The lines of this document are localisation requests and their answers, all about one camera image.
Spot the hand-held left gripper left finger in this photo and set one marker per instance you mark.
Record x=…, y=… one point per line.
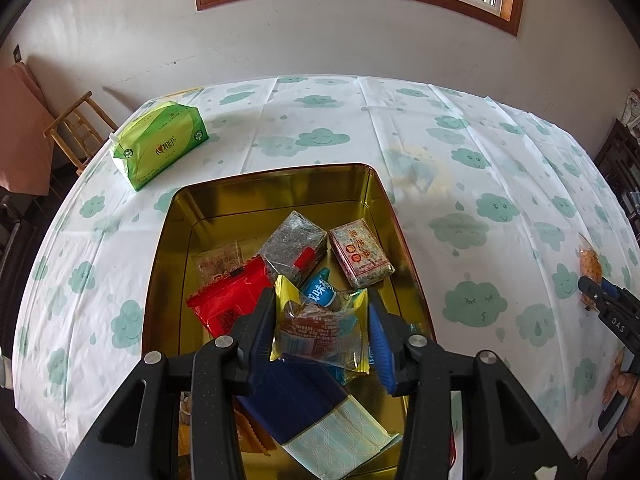
x=255, y=330

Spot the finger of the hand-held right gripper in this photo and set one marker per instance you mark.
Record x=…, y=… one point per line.
x=625, y=296
x=595, y=294

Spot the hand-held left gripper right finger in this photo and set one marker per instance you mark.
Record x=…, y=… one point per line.
x=381, y=347

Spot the clear bag of fried snacks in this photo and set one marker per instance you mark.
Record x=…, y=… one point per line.
x=590, y=260

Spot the red snack packet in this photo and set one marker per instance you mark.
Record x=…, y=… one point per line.
x=225, y=300

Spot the yellow edged clear snack packet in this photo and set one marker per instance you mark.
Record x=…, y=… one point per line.
x=320, y=330

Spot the blue candy packet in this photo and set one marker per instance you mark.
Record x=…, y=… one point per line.
x=317, y=292

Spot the navy and pale blue packet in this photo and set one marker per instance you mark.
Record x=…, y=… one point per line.
x=300, y=400

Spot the grey foil snack packet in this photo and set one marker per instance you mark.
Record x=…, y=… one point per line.
x=290, y=245

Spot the red print biscuit packet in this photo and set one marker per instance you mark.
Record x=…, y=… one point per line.
x=360, y=252

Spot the orange snack packet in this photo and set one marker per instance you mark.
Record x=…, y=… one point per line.
x=252, y=435

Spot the red tin box gold inside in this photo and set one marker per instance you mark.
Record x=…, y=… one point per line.
x=225, y=205

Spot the person's right hand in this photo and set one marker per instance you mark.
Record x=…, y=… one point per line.
x=631, y=390

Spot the dark wooden cabinet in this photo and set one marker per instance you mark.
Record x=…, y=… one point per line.
x=620, y=175

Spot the cloud print tablecloth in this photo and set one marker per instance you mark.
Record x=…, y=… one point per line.
x=475, y=185

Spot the stack of newspapers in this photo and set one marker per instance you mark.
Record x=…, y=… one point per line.
x=632, y=110

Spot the green tissue pack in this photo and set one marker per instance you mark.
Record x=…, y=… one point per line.
x=160, y=145

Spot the dark furniture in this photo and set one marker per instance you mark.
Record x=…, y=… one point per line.
x=15, y=250

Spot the wooden chair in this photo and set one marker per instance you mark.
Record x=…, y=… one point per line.
x=75, y=120

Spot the black wall plate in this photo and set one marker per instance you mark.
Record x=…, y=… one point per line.
x=17, y=53

